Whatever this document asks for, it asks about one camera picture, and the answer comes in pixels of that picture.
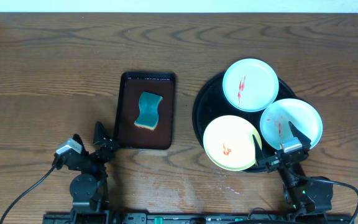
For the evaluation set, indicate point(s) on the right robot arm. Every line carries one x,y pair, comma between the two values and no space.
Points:
309,195

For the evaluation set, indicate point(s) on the black rectangular tray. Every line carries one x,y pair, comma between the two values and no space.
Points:
132,85

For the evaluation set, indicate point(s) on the black round tray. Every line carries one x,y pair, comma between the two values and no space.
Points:
211,103

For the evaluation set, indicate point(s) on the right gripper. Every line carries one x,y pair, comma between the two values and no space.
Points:
272,164

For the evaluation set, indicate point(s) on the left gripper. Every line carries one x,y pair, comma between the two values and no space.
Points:
89,155

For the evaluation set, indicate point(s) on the light blue plate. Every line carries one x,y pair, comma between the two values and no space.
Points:
274,122
250,85

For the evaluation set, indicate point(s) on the yellow plate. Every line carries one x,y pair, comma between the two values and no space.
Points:
229,142

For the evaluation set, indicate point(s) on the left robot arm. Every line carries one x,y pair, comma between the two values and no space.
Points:
90,189

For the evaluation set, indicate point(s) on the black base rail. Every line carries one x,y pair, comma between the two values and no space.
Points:
143,218

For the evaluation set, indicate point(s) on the green yellow sponge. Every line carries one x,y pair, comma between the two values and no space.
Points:
148,111

